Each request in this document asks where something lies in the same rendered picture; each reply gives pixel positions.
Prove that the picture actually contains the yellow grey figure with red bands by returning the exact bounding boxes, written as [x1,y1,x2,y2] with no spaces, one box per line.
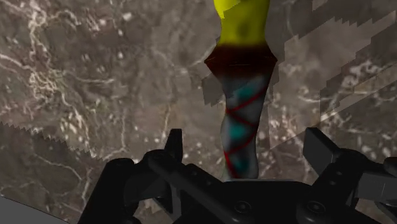
[204,0,279,181]

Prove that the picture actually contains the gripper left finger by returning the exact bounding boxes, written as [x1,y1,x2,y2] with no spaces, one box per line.
[77,128,225,224]

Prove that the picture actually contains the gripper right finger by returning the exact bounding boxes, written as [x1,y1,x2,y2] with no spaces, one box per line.
[302,127,397,224]

